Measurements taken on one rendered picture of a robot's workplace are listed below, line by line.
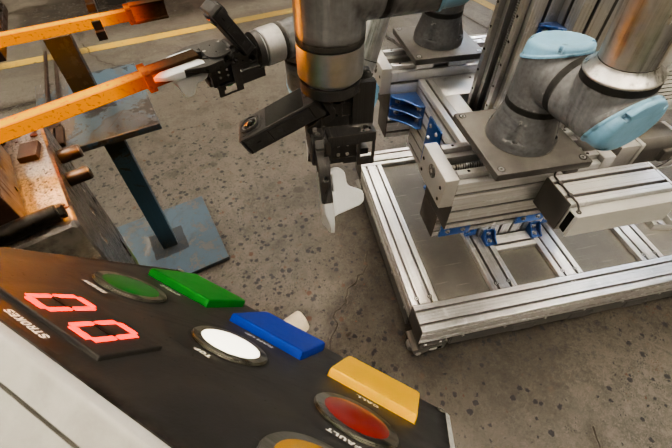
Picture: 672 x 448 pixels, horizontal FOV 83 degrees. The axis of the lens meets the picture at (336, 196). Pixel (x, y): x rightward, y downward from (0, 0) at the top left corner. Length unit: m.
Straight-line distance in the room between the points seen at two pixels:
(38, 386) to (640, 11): 0.72
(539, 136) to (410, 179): 0.86
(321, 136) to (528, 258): 1.18
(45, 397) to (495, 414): 1.38
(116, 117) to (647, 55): 1.20
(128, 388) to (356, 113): 0.37
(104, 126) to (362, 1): 0.97
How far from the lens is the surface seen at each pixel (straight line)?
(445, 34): 1.26
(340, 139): 0.47
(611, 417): 1.65
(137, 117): 1.24
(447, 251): 1.46
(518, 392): 1.54
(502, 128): 0.90
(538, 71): 0.83
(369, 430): 0.27
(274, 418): 0.23
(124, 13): 1.13
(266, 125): 0.47
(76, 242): 0.72
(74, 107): 0.75
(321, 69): 0.41
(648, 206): 1.10
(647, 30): 0.71
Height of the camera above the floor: 1.36
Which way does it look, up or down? 47 degrees down
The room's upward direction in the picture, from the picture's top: straight up
